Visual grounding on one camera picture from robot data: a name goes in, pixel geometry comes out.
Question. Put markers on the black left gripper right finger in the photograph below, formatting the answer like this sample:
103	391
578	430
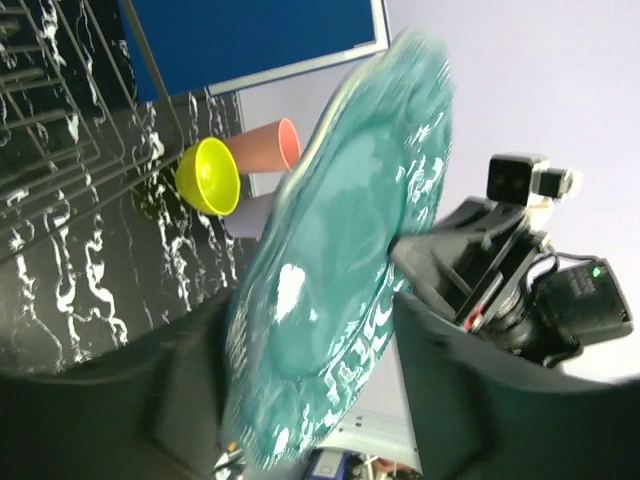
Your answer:
481	413

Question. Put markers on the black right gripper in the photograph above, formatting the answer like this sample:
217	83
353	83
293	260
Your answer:
473	259

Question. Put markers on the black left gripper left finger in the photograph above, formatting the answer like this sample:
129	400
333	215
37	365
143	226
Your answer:
149	410

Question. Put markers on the teal scalloped plate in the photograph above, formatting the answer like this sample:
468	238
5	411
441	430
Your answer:
311	318

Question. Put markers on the lavender plastic cup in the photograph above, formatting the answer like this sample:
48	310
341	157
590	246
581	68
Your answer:
248	220

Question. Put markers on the pink plastic cup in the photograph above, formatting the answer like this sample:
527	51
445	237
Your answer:
271	148

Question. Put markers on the yellow-green bowl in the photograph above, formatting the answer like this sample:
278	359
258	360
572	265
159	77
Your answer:
207	178

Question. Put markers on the wire dish rack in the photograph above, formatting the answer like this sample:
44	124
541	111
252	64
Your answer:
88	152

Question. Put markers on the blue file binder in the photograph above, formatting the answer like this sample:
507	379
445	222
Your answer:
231	45

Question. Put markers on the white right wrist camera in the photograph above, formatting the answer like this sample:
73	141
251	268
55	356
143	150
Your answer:
518	179

